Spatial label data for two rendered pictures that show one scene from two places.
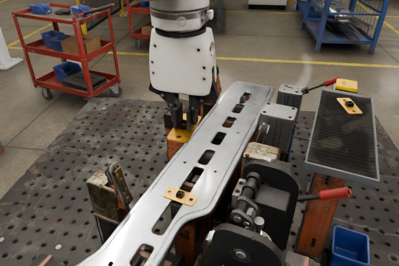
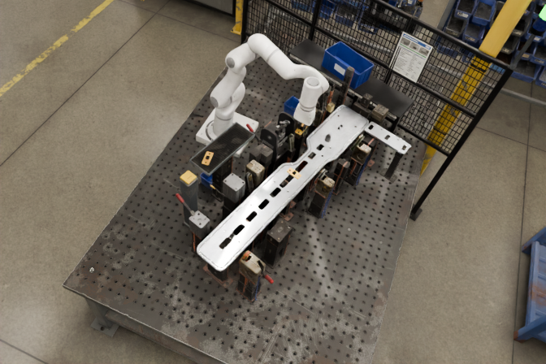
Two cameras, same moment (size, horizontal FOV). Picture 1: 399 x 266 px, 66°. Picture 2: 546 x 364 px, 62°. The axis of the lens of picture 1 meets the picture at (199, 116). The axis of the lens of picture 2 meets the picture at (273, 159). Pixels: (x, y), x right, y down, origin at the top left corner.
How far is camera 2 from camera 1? 257 cm
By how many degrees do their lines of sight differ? 96
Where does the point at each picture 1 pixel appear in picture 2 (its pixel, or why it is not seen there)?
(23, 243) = (367, 236)
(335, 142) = (234, 140)
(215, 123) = (260, 217)
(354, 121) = (215, 148)
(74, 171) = (351, 286)
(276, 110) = (236, 181)
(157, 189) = (303, 179)
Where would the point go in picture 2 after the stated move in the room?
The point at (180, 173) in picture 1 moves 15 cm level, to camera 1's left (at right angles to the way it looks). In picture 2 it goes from (291, 185) to (317, 192)
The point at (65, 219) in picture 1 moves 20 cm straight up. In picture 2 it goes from (348, 245) to (357, 229)
